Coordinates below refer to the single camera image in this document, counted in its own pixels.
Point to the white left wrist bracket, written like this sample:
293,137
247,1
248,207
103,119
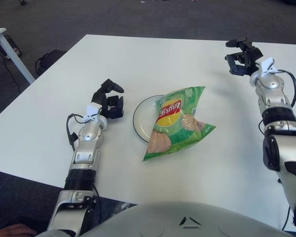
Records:
92,112

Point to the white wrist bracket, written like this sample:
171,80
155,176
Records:
92,112
267,66

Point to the reddish brown shoe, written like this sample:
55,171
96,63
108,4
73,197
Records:
12,229

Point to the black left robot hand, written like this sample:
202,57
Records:
98,96

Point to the black chair base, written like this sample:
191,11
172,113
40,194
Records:
22,1

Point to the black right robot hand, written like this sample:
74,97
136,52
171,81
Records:
251,56

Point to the dark bulky floor object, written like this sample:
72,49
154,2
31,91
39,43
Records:
291,1

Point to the grey robot torso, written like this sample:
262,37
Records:
150,222

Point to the white side table leg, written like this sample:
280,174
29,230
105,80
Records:
19,66

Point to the black backpack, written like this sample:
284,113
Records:
53,56

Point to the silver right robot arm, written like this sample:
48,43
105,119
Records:
273,98

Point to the green Lay's chips bag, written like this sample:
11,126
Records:
172,123

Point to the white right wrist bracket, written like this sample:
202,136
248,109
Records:
267,66

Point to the white plate with black rim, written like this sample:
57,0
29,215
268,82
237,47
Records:
143,118

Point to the black box under side table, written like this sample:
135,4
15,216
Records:
12,44

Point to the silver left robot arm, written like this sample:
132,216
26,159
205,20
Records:
88,138

